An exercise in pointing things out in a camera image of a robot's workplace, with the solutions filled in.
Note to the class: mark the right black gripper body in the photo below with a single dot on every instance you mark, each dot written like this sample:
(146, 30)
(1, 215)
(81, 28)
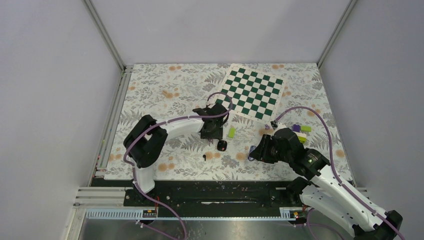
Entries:
(270, 151)

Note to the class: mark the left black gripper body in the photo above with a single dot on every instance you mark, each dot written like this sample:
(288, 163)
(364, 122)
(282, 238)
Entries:
(215, 133)

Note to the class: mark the black earbud charging case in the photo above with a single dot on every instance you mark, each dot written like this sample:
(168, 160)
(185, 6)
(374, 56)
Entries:
(222, 145)

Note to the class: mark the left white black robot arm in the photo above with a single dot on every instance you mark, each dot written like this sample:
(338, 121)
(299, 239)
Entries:
(146, 140)

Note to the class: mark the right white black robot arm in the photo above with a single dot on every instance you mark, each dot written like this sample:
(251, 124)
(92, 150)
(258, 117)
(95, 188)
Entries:
(318, 187)

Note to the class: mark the lime green block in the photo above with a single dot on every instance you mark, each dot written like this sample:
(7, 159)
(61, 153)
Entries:
(231, 132)

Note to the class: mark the purple green block stack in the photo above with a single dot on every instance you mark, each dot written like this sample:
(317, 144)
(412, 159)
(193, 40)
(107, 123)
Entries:
(301, 131)

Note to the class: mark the green white chessboard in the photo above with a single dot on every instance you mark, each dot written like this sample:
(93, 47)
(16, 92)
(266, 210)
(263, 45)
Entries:
(254, 94)

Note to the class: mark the floral patterned table mat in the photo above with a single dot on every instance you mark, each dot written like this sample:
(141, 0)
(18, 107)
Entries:
(171, 90)

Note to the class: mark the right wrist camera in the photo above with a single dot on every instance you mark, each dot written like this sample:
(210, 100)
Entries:
(276, 125)

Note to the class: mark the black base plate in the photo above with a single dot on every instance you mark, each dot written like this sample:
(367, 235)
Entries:
(212, 199)

